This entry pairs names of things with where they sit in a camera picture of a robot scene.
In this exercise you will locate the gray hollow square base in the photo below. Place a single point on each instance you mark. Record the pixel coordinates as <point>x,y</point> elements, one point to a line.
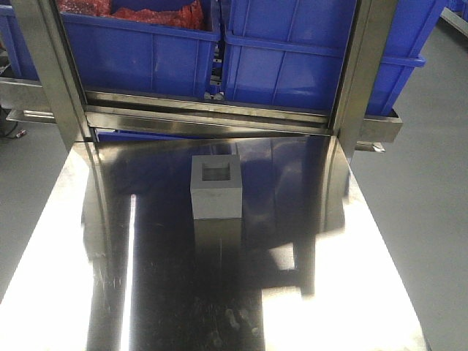
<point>216,186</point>

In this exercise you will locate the blue bin with red bags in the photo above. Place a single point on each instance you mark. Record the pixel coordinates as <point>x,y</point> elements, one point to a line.
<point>133,56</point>

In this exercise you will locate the blue bin far left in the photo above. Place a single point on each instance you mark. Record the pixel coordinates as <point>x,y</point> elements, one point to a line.
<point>14,42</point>

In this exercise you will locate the red mesh bag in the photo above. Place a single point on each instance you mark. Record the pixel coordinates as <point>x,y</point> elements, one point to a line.
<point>188,15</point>

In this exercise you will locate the blue plastic bin right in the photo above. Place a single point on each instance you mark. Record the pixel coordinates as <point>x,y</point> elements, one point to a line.
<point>290,53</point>

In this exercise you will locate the stainless steel rack frame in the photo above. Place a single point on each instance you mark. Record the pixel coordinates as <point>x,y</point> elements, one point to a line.
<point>58,97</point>

